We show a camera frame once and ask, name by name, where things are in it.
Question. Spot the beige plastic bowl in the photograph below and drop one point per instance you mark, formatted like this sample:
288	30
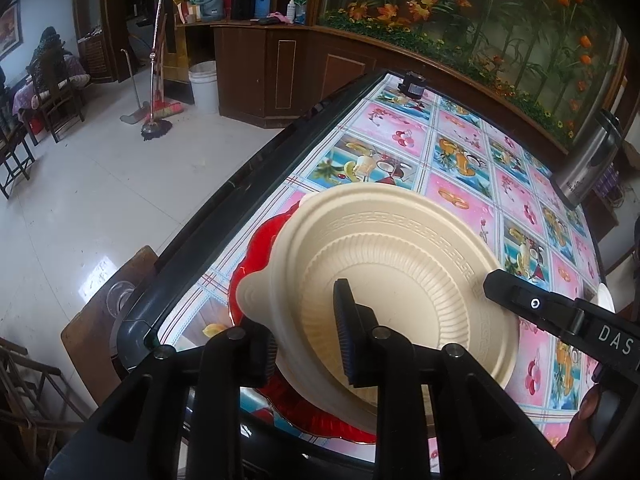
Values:
400	260

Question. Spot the light wooden chair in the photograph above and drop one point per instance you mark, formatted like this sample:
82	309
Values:
100	310

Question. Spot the folded wooden chairs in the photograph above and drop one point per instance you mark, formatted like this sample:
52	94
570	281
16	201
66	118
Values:
30	400

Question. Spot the stainless steel thermos jug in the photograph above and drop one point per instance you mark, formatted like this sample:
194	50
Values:
587	160

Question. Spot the small white foam bowl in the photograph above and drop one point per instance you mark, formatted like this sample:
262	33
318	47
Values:
606	300

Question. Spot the framed wall picture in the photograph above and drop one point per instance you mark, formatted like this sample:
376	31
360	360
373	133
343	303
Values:
10	30

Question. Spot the white plastic bucket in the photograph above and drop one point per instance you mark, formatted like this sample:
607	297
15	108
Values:
204	87

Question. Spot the dark wooden chair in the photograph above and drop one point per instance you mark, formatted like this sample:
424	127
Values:
57	100

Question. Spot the flat floor mop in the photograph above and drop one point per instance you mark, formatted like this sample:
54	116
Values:
134	105

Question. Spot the purple bottle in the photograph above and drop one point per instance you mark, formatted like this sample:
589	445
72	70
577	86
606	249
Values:
616	184
603	180

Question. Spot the glass tank with artificial flowers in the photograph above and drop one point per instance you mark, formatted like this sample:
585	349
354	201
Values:
450	35

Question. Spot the pink cloth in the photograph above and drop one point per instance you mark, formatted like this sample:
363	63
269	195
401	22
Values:
280	17

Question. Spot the printed fruit tablecloth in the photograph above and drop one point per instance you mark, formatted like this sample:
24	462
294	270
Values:
460	160

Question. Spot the small white bottle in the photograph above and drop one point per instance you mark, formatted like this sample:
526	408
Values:
290	11

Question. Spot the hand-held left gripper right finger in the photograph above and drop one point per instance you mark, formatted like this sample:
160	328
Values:
342	335

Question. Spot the black power adapter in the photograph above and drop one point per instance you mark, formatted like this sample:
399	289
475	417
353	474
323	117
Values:
412	85

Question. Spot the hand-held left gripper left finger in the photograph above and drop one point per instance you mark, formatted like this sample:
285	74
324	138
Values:
260	355

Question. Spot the red foil plate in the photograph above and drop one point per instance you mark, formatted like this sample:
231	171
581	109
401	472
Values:
255	250

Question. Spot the person's right hand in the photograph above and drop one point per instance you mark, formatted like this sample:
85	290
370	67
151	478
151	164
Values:
580	425

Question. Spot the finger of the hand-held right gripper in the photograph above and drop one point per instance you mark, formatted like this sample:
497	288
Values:
525	302

